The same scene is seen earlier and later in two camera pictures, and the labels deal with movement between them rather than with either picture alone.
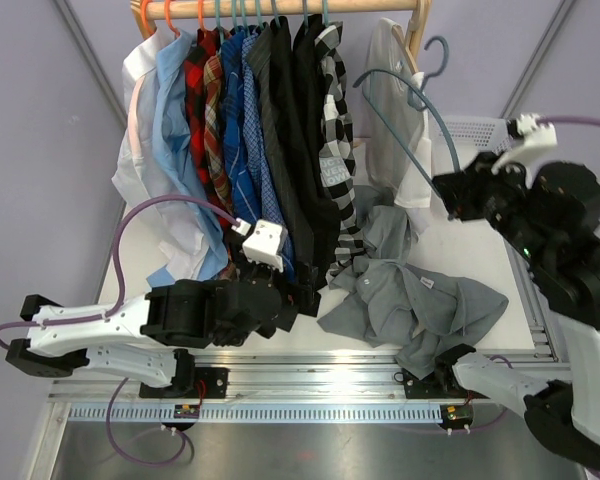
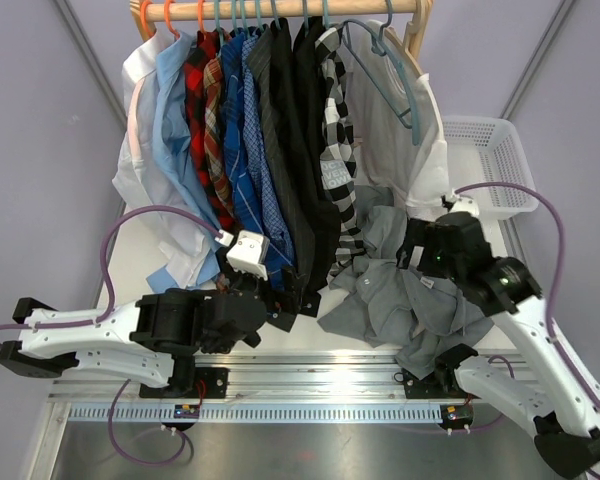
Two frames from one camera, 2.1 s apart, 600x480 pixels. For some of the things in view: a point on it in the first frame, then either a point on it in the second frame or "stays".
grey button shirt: x=406 y=308 stays
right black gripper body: x=494 y=196 → x=432 y=260
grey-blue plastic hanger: x=396 y=136 → x=380 y=49
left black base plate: x=191 y=383 stays
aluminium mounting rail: x=344 y=375 stays
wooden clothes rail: x=278 y=10 stays
